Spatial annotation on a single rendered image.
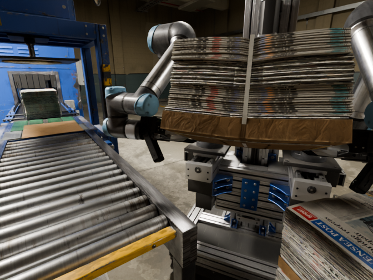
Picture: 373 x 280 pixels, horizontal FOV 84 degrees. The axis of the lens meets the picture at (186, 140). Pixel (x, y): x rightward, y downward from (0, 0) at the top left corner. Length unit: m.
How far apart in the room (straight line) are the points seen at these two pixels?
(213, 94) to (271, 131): 0.15
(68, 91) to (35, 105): 1.65
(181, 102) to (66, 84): 3.62
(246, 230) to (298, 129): 1.14
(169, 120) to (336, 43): 0.37
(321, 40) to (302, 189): 0.65
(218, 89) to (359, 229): 0.49
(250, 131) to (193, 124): 0.13
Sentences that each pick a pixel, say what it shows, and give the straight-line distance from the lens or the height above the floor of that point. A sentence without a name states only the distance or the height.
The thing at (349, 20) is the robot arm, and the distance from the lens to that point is 0.91.
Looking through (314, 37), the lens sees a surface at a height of 1.26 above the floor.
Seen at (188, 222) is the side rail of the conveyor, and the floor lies 0.80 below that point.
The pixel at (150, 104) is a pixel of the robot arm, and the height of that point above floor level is 1.10.
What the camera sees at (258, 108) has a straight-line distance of 0.47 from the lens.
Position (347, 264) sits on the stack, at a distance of 0.62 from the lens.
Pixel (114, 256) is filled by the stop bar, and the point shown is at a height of 0.82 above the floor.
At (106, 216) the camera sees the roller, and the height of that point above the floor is 0.79.
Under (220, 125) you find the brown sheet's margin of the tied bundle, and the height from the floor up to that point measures 1.09.
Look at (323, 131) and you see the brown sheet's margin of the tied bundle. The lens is 0.47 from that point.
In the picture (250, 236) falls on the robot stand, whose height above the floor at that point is 0.21.
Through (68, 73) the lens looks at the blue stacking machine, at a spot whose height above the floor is 1.24.
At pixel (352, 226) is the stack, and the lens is 0.70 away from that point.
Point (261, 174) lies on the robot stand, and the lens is 1.12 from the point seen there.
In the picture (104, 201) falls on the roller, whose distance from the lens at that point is 0.76.
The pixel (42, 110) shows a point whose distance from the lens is 2.47.
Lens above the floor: 1.19
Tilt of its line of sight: 17 degrees down
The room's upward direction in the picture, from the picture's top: straight up
